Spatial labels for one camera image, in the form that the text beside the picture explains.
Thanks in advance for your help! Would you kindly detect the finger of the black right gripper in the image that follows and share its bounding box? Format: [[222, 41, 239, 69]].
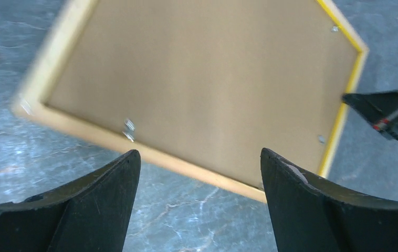
[[342, 89, 398, 141]]

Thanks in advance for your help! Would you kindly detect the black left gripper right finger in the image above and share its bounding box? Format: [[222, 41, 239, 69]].
[[260, 148, 398, 251]]

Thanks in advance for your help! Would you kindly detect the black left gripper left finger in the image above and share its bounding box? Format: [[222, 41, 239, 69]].
[[0, 150, 141, 251]]

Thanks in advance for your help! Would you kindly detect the orange wooden picture frame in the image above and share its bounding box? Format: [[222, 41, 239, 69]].
[[10, 0, 370, 204]]

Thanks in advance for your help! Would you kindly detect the brown cardboard backing board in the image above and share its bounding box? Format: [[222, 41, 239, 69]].
[[46, 0, 360, 190]]

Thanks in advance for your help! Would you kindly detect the small metal frame clip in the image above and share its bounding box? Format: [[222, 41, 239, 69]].
[[122, 118, 135, 142]]

